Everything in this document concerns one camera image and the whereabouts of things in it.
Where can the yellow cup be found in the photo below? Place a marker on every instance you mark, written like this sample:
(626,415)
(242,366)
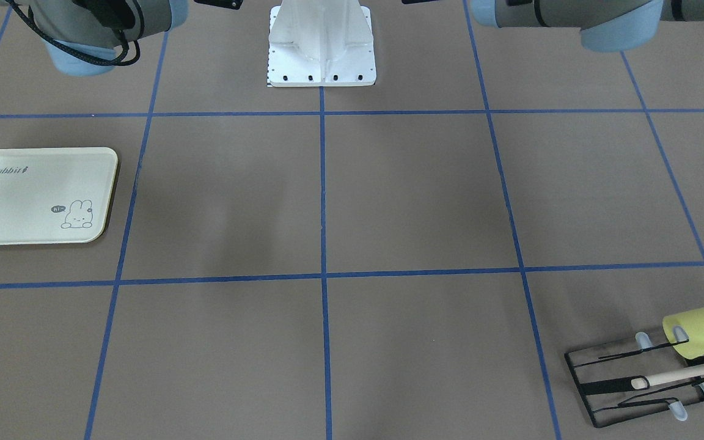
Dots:
(685,330)

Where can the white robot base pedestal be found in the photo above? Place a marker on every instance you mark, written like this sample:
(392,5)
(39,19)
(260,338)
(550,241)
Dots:
(321,44)

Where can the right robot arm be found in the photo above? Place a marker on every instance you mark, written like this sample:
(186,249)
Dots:
(89,38)

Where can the cream rabbit serving tray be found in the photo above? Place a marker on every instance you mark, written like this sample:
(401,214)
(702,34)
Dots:
(55,195)

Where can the black wire cup rack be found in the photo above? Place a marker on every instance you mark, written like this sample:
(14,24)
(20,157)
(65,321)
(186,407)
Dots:
(636,377)

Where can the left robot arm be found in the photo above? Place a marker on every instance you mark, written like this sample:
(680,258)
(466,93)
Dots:
(604,26)

